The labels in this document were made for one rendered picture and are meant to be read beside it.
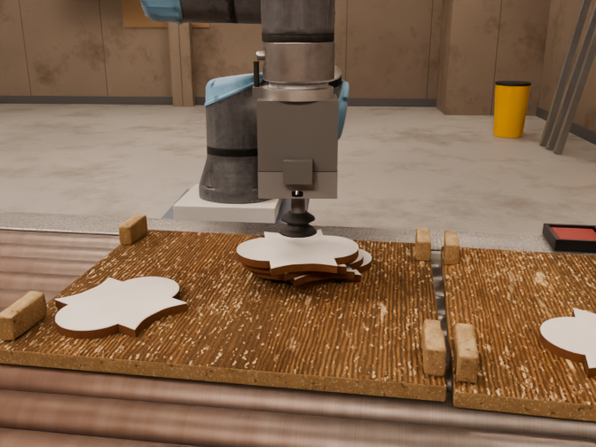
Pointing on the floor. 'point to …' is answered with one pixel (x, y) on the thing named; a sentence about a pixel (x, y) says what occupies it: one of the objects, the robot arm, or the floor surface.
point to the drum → (510, 108)
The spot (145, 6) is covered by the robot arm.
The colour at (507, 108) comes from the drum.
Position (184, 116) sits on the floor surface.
